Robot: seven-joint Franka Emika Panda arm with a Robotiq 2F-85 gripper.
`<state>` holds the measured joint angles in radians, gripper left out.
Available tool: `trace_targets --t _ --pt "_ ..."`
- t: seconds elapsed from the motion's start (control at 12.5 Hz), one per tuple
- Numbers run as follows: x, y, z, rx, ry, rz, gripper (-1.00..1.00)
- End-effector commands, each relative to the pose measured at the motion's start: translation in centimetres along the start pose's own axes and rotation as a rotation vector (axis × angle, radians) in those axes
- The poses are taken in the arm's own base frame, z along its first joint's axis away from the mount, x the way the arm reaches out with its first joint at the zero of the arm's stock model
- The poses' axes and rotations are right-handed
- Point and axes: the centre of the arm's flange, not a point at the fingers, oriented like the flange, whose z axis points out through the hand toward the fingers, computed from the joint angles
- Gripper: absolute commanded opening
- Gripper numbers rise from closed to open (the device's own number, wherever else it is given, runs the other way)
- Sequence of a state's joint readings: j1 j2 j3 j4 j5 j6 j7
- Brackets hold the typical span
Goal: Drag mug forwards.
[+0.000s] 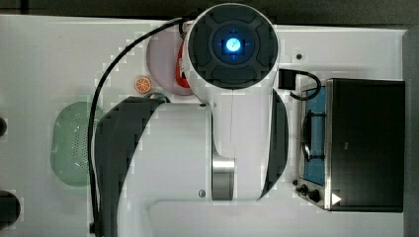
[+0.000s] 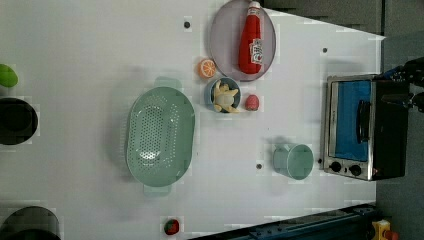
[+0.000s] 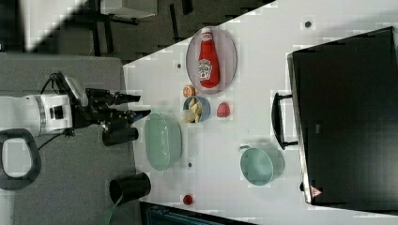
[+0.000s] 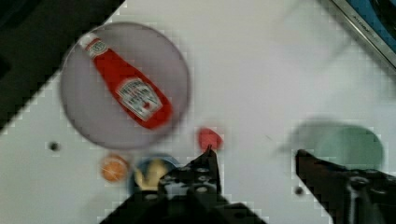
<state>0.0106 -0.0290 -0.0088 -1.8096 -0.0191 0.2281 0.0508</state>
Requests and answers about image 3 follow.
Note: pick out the black cylinder cup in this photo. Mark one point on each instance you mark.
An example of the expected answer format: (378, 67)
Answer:
(129, 188)
(123, 135)

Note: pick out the green perforated colander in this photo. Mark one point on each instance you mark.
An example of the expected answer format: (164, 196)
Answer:
(163, 141)

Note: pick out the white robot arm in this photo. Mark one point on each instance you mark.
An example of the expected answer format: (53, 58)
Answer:
(53, 114)

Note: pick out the black grey handle frame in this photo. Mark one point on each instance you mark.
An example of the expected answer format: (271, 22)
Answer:
(8, 182)

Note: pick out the grey oval plate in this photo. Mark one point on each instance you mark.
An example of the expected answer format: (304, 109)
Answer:
(227, 57)

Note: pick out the peeled banana toy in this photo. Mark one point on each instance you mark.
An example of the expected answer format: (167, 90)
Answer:
(194, 112)

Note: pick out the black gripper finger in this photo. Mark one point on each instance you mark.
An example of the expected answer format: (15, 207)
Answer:
(137, 115)
(125, 98)

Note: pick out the orange slice toy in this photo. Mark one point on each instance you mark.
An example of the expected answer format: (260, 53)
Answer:
(189, 91)

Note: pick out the black cylinder cup lower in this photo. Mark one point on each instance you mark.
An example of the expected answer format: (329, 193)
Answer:
(129, 188)

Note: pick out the small red strawberry toy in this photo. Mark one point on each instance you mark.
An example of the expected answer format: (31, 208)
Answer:
(188, 199)

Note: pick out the blue bowl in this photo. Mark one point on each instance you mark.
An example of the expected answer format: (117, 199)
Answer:
(203, 107)

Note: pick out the red ketchup bottle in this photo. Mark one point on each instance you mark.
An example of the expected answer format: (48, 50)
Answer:
(208, 64)

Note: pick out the black cylinder cup upper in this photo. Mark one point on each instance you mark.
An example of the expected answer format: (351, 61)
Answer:
(123, 135)

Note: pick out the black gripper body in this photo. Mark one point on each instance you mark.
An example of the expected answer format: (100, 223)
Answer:
(99, 109)

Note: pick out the green mug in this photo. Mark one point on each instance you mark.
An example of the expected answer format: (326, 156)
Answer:
(261, 165)

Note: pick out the black toaster oven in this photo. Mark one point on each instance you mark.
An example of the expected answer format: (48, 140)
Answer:
(345, 104)

